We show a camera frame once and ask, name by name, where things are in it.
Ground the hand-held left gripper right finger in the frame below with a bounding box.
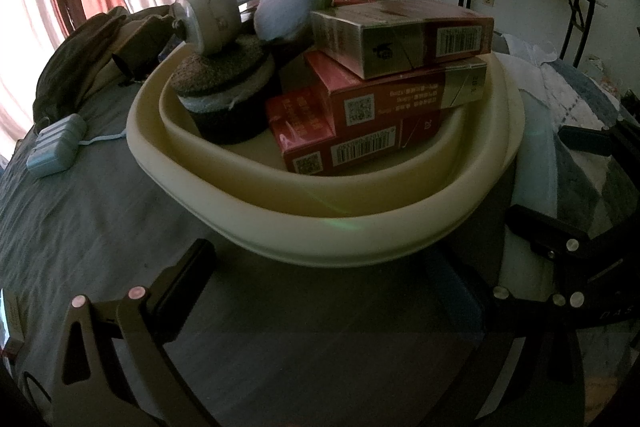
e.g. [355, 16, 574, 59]
[422, 238, 587, 427]

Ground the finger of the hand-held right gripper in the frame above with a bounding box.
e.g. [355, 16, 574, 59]
[557, 123, 627, 156]
[505, 203, 602, 269]

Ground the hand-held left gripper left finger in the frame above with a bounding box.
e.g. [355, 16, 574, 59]
[50, 238, 221, 427]

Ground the cream plastic basin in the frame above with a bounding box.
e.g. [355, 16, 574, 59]
[126, 0, 526, 269]

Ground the gold and red box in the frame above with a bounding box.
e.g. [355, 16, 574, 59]
[310, 0, 495, 81]

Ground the round purple plush toy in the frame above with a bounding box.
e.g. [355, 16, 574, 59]
[253, 0, 334, 46]

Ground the checkered blanket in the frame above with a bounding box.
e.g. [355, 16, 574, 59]
[495, 32, 640, 308]

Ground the white cloth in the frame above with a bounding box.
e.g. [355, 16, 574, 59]
[500, 52, 562, 214]

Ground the teal ribbed case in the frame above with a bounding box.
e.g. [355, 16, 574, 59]
[26, 113, 89, 178]

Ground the olive green cloth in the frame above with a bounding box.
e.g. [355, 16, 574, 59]
[31, 6, 177, 121]

